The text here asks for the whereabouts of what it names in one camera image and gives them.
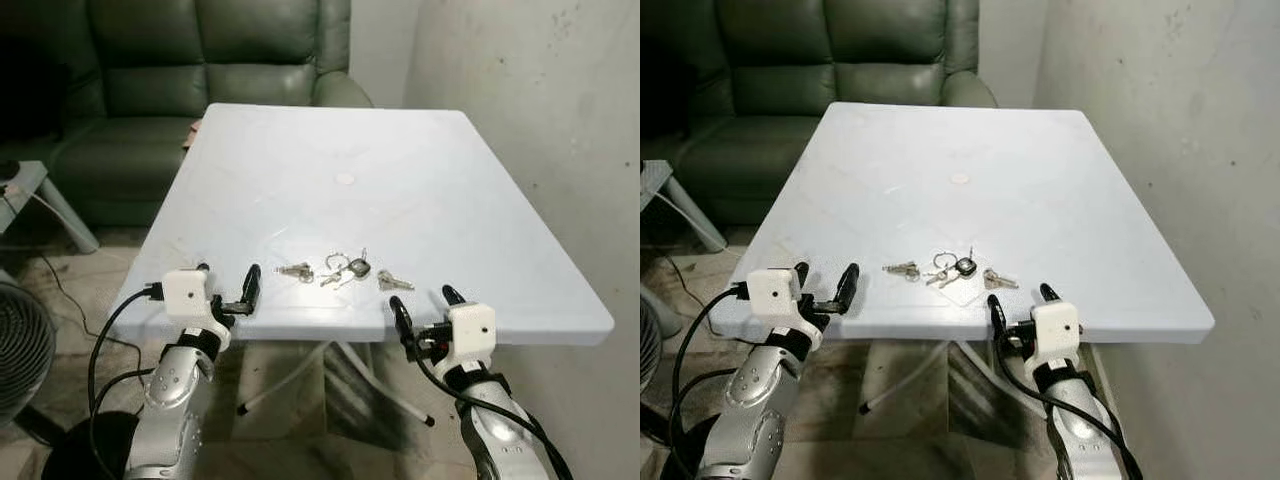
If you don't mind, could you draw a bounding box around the white tubular table leg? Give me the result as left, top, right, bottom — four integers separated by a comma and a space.
957, 343, 1041, 407
237, 342, 332, 415
335, 342, 437, 427
859, 342, 952, 415

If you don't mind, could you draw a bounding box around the key bunch with black fob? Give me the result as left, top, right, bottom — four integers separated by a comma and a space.
924, 246, 980, 290
319, 247, 374, 290

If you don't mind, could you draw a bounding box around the white plastic folding table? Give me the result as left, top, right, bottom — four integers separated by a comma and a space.
108, 103, 615, 347
712, 101, 1216, 347

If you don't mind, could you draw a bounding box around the grey side table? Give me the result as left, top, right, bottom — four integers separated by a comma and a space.
640, 159, 729, 253
0, 159, 100, 255

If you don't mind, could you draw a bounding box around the dark green leather sofa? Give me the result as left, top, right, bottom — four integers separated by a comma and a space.
640, 0, 999, 227
0, 0, 373, 229

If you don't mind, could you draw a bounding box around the black round base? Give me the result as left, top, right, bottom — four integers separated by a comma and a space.
41, 409, 142, 480
640, 412, 707, 480

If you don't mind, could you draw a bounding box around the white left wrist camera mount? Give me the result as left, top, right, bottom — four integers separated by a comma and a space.
161, 269, 234, 347
747, 267, 824, 347

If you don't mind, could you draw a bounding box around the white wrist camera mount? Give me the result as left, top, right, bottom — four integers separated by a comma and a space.
446, 302, 498, 370
747, 267, 824, 347
161, 269, 234, 347
1029, 299, 1084, 367

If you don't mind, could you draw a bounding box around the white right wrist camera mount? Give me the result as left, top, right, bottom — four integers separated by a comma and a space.
1029, 299, 1084, 367
446, 302, 498, 370

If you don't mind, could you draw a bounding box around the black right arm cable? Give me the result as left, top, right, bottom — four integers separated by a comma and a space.
990, 335, 1145, 480
400, 335, 577, 480

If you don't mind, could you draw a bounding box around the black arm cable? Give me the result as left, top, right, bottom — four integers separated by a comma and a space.
86, 283, 166, 480
667, 283, 752, 480
990, 335, 1145, 480
400, 335, 577, 480

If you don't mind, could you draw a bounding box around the thin black floor cable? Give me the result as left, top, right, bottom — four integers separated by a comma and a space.
28, 193, 143, 353
652, 193, 723, 306

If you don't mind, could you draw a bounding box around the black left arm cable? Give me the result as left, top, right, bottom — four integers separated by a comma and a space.
86, 283, 166, 480
667, 283, 752, 480

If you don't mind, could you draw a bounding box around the black wire-grille fan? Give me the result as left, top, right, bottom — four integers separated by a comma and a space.
640, 298, 664, 393
0, 279, 59, 433

